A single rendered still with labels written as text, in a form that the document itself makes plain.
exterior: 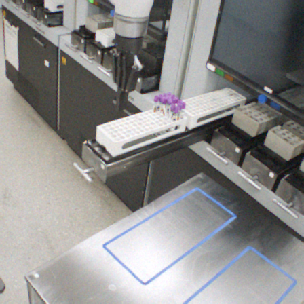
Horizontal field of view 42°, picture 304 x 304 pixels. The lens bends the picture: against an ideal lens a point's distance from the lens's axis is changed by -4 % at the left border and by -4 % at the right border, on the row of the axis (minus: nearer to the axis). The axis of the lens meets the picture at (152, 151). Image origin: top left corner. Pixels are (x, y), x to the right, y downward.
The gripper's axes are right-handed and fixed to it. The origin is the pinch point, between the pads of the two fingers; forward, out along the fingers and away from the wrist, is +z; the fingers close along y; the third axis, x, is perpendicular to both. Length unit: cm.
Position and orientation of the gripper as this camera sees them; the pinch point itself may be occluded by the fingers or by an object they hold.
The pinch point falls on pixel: (121, 98)
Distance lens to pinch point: 119.6
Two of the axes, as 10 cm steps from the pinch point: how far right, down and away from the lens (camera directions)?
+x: -7.7, 2.9, -5.7
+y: -6.2, -5.3, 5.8
